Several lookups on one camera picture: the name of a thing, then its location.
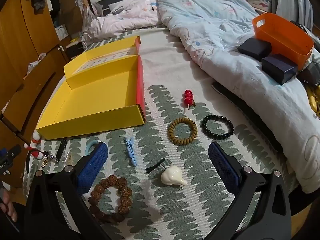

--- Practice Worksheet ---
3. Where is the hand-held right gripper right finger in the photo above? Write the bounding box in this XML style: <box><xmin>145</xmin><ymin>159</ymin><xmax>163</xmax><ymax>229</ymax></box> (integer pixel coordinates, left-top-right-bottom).
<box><xmin>208</xmin><ymin>141</ymin><xmax>293</xmax><ymax>240</ymax></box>

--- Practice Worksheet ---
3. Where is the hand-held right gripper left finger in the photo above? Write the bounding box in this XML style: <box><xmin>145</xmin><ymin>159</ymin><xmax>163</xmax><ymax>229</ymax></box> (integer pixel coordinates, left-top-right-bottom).
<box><xmin>24</xmin><ymin>141</ymin><xmax>112</xmax><ymax>240</ymax></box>

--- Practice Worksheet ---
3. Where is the light blue bangle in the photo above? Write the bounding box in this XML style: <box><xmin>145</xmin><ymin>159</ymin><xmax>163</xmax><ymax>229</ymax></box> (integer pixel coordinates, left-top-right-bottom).
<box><xmin>85</xmin><ymin>140</ymin><xmax>100</xmax><ymax>157</ymax></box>

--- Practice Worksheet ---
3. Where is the pearl hair clip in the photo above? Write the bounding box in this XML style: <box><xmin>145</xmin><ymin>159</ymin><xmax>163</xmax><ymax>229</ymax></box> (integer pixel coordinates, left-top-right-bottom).
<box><xmin>61</xmin><ymin>152</ymin><xmax>73</xmax><ymax>167</ymax></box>

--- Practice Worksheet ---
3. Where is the felt santa ornament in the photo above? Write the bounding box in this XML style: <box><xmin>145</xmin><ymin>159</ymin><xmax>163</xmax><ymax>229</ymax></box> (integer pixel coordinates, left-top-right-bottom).
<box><xmin>24</xmin><ymin>129</ymin><xmax>45</xmax><ymax>160</ymax></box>

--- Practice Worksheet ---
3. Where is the black leather strap watch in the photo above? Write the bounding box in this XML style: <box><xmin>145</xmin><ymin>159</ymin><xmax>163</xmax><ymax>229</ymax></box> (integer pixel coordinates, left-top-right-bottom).
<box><xmin>44</xmin><ymin>140</ymin><xmax>68</xmax><ymax>164</ymax></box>

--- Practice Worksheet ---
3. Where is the black bead bracelet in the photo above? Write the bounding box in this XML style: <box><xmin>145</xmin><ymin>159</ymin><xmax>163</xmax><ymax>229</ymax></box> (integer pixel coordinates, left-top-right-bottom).
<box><xmin>199</xmin><ymin>114</ymin><xmax>235</xmax><ymax>140</ymax></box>

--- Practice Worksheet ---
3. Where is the small black hair clip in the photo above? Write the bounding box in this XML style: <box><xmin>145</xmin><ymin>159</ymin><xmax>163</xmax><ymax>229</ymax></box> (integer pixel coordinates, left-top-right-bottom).
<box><xmin>145</xmin><ymin>158</ymin><xmax>188</xmax><ymax>187</ymax></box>

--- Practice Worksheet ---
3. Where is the brown coil bracelet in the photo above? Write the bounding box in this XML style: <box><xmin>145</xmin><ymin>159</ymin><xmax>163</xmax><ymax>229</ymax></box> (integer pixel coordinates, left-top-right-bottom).
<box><xmin>167</xmin><ymin>117</ymin><xmax>198</xmax><ymax>145</ymax></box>

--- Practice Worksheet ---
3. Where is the yellow cardboard box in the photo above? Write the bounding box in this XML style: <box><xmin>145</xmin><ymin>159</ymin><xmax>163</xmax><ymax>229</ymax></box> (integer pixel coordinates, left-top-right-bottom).
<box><xmin>35</xmin><ymin>35</ymin><xmax>147</xmax><ymax>140</ymax></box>

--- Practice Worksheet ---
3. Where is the navy blue jewelry box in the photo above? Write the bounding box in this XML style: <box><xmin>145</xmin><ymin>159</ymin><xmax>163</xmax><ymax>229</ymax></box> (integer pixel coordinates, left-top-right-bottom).
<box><xmin>261</xmin><ymin>54</ymin><xmax>299</xmax><ymax>85</ymax></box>
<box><xmin>237</xmin><ymin>38</ymin><xmax>272</xmax><ymax>62</ymax></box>

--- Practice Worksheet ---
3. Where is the person's left hand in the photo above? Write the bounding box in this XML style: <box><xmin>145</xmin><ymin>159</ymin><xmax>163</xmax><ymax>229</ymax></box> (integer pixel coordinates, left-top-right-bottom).
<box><xmin>0</xmin><ymin>192</ymin><xmax>18</xmax><ymax>223</ymax></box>

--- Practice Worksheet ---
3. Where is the blue hair clip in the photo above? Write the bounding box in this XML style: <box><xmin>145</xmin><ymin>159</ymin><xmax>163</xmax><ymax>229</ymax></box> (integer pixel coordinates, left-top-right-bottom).
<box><xmin>125</xmin><ymin>137</ymin><xmax>138</xmax><ymax>166</ymax></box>

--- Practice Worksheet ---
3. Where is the red bead hair stick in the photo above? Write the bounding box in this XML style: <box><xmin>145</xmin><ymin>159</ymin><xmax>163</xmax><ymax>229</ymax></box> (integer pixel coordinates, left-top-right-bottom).
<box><xmin>184</xmin><ymin>89</ymin><xmax>195</xmax><ymax>110</ymax></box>

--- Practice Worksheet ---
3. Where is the light blue printed quilt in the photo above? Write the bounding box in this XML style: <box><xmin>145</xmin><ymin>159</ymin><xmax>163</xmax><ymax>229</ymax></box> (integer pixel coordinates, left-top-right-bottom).
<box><xmin>152</xmin><ymin>0</ymin><xmax>320</xmax><ymax>194</ymax></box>

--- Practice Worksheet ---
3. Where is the wooden wardrobe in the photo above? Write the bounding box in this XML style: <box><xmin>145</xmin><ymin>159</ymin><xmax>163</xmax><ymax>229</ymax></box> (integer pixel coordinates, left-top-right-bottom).
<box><xmin>0</xmin><ymin>0</ymin><xmax>84</xmax><ymax>198</ymax></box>

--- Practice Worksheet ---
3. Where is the green leaf patterned bed sheet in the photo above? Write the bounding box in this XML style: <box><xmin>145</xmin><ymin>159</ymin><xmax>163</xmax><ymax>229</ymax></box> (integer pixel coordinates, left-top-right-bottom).
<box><xmin>22</xmin><ymin>27</ymin><xmax>300</xmax><ymax>240</ymax></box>

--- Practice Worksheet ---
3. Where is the orange plastic basket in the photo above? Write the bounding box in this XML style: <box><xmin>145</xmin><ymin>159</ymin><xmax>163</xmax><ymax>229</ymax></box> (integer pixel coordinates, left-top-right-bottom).
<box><xmin>252</xmin><ymin>12</ymin><xmax>315</xmax><ymax>71</ymax></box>

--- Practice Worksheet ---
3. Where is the pale pink blanket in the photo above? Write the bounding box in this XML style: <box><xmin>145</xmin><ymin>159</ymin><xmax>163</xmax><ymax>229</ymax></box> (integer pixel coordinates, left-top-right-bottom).
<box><xmin>81</xmin><ymin>0</ymin><xmax>163</xmax><ymax>43</ymax></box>

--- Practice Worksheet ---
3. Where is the clear plastic bag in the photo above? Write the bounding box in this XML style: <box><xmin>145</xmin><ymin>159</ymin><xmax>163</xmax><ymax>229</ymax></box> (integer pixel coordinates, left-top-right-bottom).
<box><xmin>72</xmin><ymin>0</ymin><xmax>103</xmax><ymax>32</ymax></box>

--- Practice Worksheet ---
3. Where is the brown rudraksha bead bracelet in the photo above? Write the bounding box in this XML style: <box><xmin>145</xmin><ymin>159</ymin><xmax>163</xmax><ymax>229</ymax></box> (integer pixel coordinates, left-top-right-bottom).
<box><xmin>88</xmin><ymin>175</ymin><xmax>133</xmax><ymax>225</ymax></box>

